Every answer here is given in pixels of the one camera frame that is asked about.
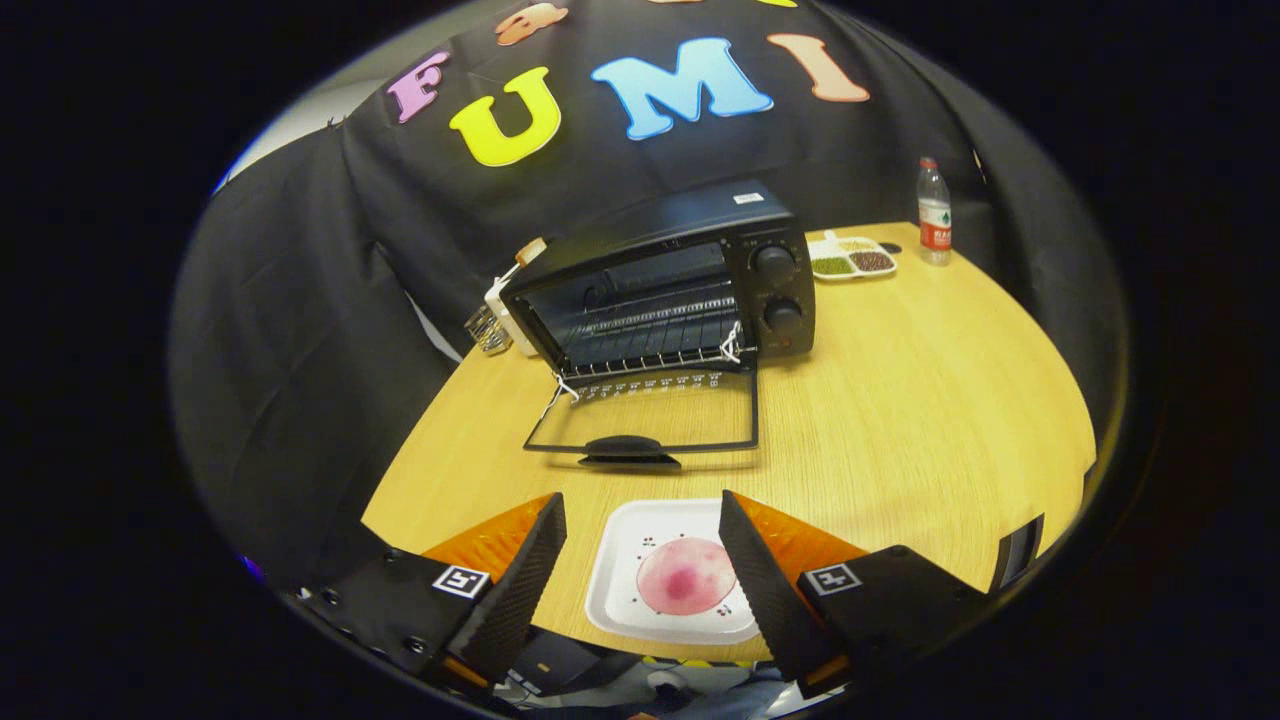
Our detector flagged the black toaster oven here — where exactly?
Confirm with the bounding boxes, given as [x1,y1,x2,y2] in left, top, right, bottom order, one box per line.
[500,180,818,473]

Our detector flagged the white divided dish of beans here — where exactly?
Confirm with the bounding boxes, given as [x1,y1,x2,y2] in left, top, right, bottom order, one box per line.
[808,230,898,282]

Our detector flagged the black backdrop cloth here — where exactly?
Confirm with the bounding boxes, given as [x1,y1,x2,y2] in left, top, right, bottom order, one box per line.
[165,0,1131,591]

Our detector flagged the red label plastic water bottle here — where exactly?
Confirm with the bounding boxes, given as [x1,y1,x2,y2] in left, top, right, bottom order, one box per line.
[917,157,953,267]

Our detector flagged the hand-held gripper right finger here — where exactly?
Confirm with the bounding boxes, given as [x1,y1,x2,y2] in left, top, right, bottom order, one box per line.
[718,490,993,699]

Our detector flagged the white toaster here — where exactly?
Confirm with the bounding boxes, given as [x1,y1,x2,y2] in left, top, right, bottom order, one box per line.
[483,262,541,359]

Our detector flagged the pink round food slice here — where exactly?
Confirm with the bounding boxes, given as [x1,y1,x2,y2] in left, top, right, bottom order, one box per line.
[636,537,739,616]

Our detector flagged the white square plate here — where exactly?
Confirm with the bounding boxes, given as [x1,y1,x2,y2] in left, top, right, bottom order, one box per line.
[585,498,761,646]

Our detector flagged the metal mesh holder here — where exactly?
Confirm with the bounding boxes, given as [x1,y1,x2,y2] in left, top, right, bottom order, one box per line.
[464,303,513,356]

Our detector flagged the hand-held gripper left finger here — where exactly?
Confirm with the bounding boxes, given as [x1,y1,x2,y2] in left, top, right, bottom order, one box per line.
[290,492,568,696]

